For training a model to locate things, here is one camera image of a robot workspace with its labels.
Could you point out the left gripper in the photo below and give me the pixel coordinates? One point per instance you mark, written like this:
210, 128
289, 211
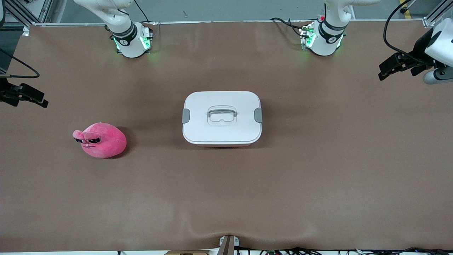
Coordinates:
418, 49

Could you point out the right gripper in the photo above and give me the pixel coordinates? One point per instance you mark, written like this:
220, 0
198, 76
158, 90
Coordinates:
7, 92

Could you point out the pink plush toy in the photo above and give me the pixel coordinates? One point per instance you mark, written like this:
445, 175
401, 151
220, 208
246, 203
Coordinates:
104, 141

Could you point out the white box lid grey clips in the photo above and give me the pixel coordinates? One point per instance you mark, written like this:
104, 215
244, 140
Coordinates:
223, 134

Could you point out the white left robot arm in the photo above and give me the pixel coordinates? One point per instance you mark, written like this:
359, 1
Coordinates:
327, 37

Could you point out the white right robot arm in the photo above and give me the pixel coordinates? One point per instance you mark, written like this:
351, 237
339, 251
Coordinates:
129, 39

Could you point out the pink plastic box base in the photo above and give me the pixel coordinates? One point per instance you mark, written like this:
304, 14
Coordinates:
223, 145

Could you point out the cardboard box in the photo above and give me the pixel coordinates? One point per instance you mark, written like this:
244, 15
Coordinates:
187, 253

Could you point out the table cover mat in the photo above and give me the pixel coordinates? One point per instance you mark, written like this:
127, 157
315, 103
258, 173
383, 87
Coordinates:
141, 198

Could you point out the aluminium frame profile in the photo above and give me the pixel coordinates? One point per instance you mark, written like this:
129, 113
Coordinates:
437, 14
21, 10

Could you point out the metal clamp bracket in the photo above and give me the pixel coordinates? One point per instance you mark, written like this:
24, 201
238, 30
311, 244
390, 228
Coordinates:
228, 244

